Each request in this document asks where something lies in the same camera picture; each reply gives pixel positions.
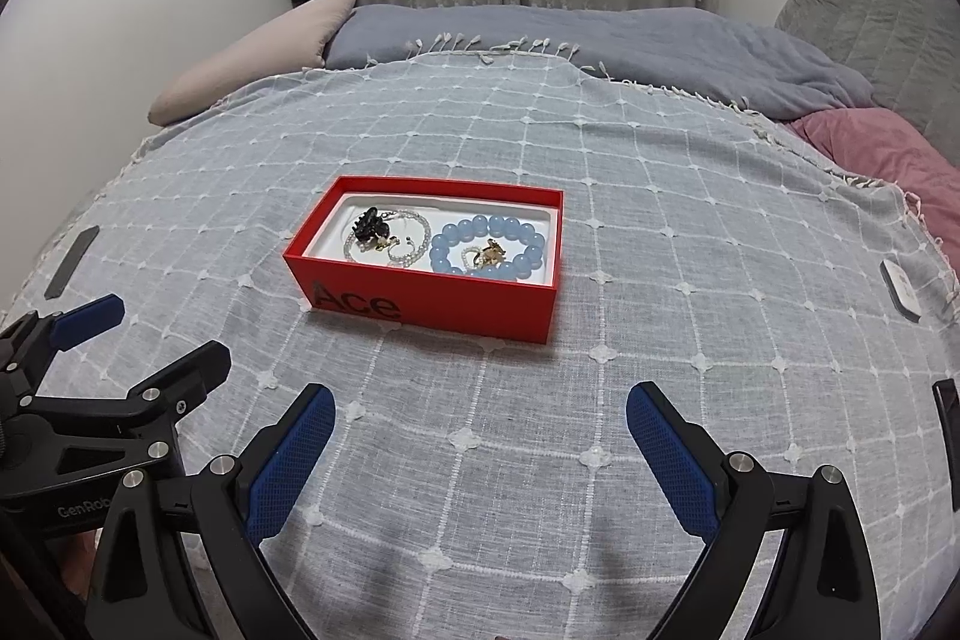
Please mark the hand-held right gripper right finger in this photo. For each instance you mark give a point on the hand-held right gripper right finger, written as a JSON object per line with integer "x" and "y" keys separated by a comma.
{"x": 671, "y": 460}

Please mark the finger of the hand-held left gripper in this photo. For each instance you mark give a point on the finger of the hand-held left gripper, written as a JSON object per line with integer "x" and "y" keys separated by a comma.
{"x": 187, "y": 377}
{"x": 86, "y": 317}

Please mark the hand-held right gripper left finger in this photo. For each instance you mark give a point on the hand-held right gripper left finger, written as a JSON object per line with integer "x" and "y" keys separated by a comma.
{"x": 292, "y": 460}

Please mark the red cardboard box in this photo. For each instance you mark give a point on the red cardboard box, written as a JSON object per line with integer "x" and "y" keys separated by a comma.
{"x": 465, "y": 310}

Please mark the dark flat rectangular device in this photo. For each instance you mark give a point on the dark flat rectangular device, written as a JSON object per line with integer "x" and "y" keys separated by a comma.
{"x": 71, "y": 261}

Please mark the grey checked fringed blanket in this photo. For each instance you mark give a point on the grey checked fringed blanket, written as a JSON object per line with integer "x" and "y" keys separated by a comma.
{"x": 675, "y": 235}

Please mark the black phone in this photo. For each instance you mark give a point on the black phone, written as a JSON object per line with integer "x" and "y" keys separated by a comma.
{"x": 947, "y": 411}

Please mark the white card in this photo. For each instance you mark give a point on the white card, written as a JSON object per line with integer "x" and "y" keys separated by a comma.
{"x": 900, "y": 287}

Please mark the beige pillow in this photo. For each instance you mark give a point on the beige pillow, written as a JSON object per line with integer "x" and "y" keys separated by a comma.
{"x": 255, "y": 63}

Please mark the pink pillow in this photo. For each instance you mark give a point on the pink pillow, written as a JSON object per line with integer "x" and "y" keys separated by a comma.
{"x": 885, "y": 149}

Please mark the blue-grey duvet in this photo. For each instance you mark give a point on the blue-grey duvet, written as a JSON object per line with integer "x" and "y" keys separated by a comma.
{"x": 600, "y": 40}

